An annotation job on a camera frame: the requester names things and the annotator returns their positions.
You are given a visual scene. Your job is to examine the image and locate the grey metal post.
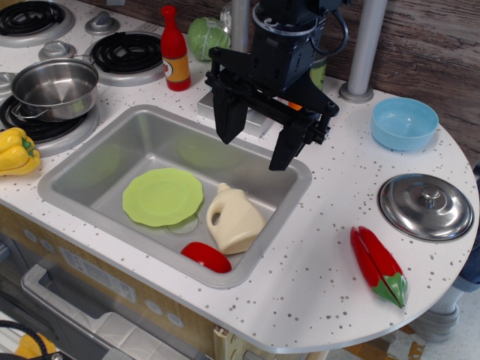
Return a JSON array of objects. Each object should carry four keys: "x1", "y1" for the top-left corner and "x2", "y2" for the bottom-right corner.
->
[{"x1": 339, "y1": 0, "x2": 388, "y2": 104}]

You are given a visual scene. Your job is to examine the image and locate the green label toy can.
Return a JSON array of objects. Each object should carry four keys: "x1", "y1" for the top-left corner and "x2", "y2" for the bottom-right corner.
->
[{"x1": 310, "y1": 55, "x2": 327, "y2": 90}]

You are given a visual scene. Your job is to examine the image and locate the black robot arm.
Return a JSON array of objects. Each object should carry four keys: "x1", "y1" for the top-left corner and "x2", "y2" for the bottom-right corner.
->
[{"x1": 205, "y1": 1, "x2": 348, "y2": 171}]

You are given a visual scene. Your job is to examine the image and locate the steel toy pot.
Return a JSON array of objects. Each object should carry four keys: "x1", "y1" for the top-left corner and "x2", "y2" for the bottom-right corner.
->
[{"x1": 11, "y1": 58, "x2": 99, "y2": 122}]

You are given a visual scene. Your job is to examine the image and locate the grey oven door handle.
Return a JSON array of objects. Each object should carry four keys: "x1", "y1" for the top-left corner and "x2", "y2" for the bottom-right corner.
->
[{"x1": 21, "y1": 265, "x2": 208, "y2": 359}]

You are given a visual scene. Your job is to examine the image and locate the grey toy sink basin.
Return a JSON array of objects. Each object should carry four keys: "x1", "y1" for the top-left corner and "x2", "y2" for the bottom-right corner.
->
[{"x1": 38, "y1": 105, "x2": 312, "y2": 288}]

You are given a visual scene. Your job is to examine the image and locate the green plastic plate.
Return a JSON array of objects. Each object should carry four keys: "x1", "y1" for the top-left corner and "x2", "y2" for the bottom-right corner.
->
[{"x1": 122, "y1": 168, "x2": 203, "y2": 227}]

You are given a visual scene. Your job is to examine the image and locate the black cable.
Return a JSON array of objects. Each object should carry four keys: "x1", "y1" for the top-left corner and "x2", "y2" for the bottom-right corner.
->
[{"x1": 309, "y1": 7, "x2": 350, "y2": 57}]

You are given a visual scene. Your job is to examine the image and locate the grey stove knob middle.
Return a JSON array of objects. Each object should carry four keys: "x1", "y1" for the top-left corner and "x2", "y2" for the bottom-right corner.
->
[{"x1": 38, "y1": 40, "x2": 77, "y2": 61}]

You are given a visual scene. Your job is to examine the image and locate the red toy sauce bottle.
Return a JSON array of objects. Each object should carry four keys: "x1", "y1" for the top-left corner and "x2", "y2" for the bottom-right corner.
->
[{"x1": 160, "y1": 4, "x2": 191, "y2": 92}]

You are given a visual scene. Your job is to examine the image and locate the grey stove knob back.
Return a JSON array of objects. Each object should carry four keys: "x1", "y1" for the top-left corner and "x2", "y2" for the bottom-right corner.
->
[{"x1": 85, "y1": 11, "x2": 120, "y2": 36}]

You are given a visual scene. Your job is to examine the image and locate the light blue plastic bowl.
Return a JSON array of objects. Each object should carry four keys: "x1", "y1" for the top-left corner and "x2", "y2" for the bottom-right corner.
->
[{"x1": 370, "y1": 97, "x2": 439, "y2": 152}]

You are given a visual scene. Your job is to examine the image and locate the cream toy detergent jug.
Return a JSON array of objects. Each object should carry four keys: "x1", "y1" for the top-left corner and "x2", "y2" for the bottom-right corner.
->
[{"x1": 206, "y1": 182, "x2": 266, "y2": 255}]

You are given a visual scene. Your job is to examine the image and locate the black coil burner back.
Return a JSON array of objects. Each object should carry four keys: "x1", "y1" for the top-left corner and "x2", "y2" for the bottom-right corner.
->
[{"x1": 1, "y1": 1, "x2": 75, "y2": 48}]

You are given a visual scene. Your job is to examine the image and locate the green toy cabbage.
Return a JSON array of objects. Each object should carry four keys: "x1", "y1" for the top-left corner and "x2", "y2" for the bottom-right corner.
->
[{"x1": 187, "y1": 17, "x2": 231, "y2": 62}]

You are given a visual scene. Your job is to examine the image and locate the orange toy carrot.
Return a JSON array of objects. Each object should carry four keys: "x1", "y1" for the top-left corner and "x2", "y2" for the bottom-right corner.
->
[{"x1": 278, "y1": 98, "x2": 302, "y2": 111}]

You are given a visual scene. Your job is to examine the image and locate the red toy chili pepper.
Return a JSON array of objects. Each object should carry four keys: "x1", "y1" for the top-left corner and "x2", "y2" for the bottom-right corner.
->
[{"x1": 350, "y1": 226, "x2": 407, "y2": 308}]

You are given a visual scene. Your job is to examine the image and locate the grey stove knob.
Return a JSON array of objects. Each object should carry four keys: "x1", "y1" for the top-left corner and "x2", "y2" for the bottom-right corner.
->
[
  {"x1": 85, "y1": 11, "x2": 120, "y2": 36},
  {"x1": 38, "y1": 40, "x2": 77, "y2": 61}
]

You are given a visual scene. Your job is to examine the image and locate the black coil burner front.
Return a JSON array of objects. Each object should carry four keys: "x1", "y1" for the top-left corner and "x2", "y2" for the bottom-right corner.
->
[{"x1": 1, "y1": 96, "x2": 100, "y2": 158}]

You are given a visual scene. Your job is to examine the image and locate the steel pot lid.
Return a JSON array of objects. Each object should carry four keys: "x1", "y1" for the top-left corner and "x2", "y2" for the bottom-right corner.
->
[{"x1": 378, "y1": 173, "x2": 473, "y2": 242}]

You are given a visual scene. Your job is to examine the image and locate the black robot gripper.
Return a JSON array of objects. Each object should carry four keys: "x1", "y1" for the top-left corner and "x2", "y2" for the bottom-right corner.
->
[{"x1": 206, "y1": 10, "x2": 339, "y2": 171}]

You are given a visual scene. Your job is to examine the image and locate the grey toy faucet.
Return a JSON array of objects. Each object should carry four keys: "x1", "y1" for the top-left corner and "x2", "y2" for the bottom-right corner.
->
[{"x1": 197, "y1": 0, "x2": 274, "y2": 138}]

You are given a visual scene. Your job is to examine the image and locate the yellow toy bell pepper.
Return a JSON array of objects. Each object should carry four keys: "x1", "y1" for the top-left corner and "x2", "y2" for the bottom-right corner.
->
[{"x1": 1, "y1": 127, "x2": 41, "y2": 176}]

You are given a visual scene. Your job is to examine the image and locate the red toy tomato half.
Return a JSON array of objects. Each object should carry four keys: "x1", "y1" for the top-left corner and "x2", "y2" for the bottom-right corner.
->
[{"x1": 181, "y1": 241, "x2": 232, "y2": 273}]

